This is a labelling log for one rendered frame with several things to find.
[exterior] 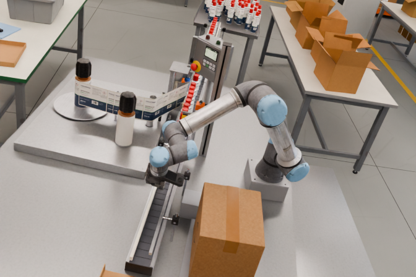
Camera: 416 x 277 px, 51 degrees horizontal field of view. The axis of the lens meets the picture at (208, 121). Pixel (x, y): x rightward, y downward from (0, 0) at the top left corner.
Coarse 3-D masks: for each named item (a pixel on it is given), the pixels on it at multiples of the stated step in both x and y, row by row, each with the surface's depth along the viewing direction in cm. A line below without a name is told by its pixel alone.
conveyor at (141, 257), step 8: (200, 88) 301; (168, 184) 212; (160, 192) 206; (160, 200) 201; (168, 200) 202; (152, 208) 196; (160, 208) 197; (152, 216) 192; (144, 224) 187; (152, 224) 188; (160, 224) 189; (144, 232) 184; (152, 232) 184; (144, 240) 180; (136, 248) 176; (144, 248) 177; (136, 256) 173; (144, 256) 173; (152, 256) 174; (136, 264) 170; (144, 264) 170
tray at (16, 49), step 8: (0, 40) 317; (0, 48) 312; (8, 48) 315; (16, 48) 317; (24, 48) 317; (0, 56) 303; (8, 56) 305; (16, 56) 307; (0, 64) 292; (8, 64) 292
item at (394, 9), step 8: (384, 8) 666; (392, 8) 645; (400, 8) 654; (392, 16) 637; (400, 16) 613; (408, 16) 622; (376, 24) 684; (408, 24) 585; (368, 40) 702; (376, 40) 700; (384, 40) 701; (408, 48) 707
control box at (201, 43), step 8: (200, 40) 218; (208, 40) 217; (216, 40) 219; (200, 48) 219; (216, 48) 212; (232, 48) 217; (200, 56) 221; (200, 64) 223; (216, 64) 215; (200, 72) 224; (208, 72) 220
